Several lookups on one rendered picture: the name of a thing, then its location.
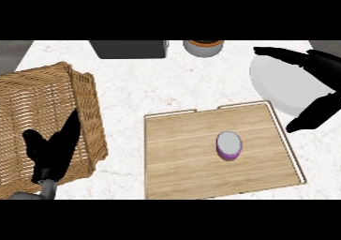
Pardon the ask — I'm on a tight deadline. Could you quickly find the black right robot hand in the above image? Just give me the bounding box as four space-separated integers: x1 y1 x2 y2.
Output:
252 46 341 134

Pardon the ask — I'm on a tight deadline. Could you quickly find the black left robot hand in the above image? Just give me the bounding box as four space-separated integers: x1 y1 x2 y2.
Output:
21 108 81 186

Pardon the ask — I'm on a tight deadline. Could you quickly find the white plate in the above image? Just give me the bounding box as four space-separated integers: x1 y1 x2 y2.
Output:
249 53 338 118

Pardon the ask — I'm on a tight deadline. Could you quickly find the purple can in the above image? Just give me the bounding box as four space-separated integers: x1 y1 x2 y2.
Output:
215 130 243 162

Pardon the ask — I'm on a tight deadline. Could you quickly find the wooden tray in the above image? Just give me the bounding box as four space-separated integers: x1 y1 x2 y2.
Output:
143 99 307 201

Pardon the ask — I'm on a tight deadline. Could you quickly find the wicker basket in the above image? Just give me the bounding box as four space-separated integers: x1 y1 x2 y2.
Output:
0 61 109 201

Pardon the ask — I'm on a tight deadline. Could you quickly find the grey pot with orange rim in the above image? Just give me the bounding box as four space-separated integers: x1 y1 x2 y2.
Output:
181 40 226 59

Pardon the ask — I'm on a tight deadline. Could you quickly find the dark grey box appliance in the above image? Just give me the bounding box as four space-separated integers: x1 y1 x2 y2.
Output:
87 40 171 60

